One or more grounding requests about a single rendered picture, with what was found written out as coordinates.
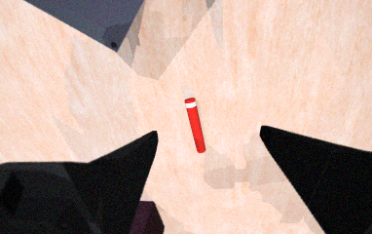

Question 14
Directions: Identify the blue-grey sloped panel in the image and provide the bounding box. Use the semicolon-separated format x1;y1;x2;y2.
22;0;144;53

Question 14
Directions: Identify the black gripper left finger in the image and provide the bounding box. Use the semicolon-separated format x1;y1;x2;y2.
0;131;159;234

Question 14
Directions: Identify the red peg with grey band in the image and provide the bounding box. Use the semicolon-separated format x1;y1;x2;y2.
184;97;206;153

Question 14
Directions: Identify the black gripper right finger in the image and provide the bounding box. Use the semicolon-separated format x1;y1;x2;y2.
259;125;372;234

